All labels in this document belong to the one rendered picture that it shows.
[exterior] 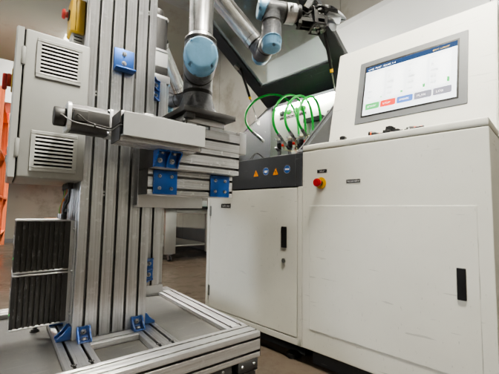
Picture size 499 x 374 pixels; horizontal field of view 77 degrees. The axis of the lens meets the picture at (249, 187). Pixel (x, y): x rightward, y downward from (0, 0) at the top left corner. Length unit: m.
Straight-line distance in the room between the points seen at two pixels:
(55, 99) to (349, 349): 1.40
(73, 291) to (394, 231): 1.15
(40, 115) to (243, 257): 1.12
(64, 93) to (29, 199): 6.44
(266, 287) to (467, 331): 0.84
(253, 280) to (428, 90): 1.20
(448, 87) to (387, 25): 1.98
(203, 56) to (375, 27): 2.59
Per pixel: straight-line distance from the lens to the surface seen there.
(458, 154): 1.24
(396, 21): 3.47
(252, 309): 1.74
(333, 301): 1.43
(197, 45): 1.17
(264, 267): 1.64
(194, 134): 1.06
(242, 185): 1.74
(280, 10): 1.35
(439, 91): 1.60
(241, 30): 1.43
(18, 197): 7.61
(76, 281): 1.26
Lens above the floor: 0.67
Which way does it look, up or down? 4 degrees up
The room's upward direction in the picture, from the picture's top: 1 degrees clockwise
